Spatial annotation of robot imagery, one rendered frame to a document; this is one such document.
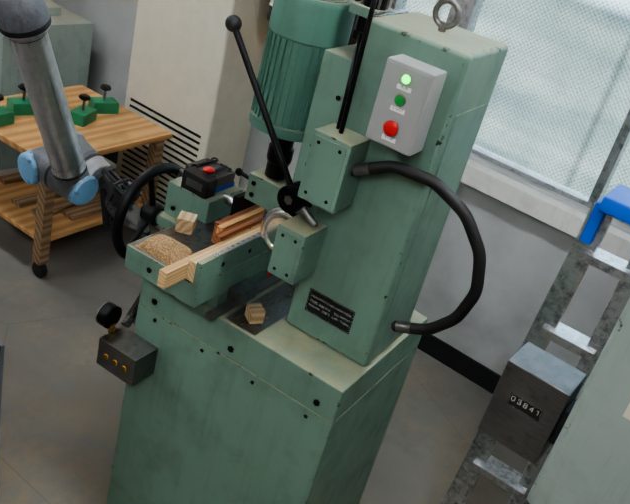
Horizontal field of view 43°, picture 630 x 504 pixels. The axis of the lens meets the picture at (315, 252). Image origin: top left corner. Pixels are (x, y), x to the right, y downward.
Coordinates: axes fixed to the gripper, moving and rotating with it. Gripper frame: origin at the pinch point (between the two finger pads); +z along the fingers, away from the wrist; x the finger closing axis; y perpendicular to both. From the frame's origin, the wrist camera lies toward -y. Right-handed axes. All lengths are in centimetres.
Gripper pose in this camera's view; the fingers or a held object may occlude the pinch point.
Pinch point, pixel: (143, 231)
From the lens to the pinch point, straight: 228.9
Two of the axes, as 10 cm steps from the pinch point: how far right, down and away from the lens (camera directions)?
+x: 5.3, -3.1, 7.9
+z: 6.9, 6.9, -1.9
